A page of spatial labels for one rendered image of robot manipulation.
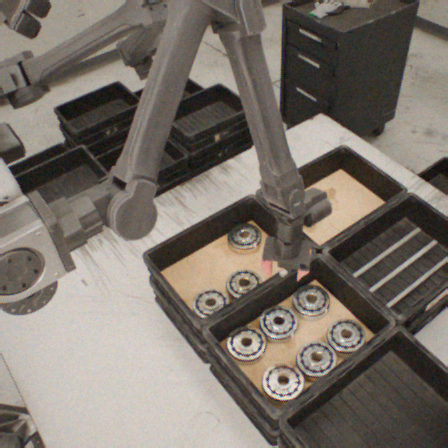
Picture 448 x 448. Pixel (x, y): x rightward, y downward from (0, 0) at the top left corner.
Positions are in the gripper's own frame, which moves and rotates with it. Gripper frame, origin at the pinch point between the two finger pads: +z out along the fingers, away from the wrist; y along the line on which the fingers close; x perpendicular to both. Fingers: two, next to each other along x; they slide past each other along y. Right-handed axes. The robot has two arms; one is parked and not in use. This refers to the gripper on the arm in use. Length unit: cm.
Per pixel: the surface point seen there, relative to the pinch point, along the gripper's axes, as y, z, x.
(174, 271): 32.6, 23.6, -14.5
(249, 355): 6.4, 20.5, 11.1
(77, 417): 51, 37, 30
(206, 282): 22.4, 23.5, -12.0
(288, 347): -3.2, 23.3, 5.8
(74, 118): 123, 58, -132
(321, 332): -11.4, 23.1, 0.0
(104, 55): 167, 98, -276
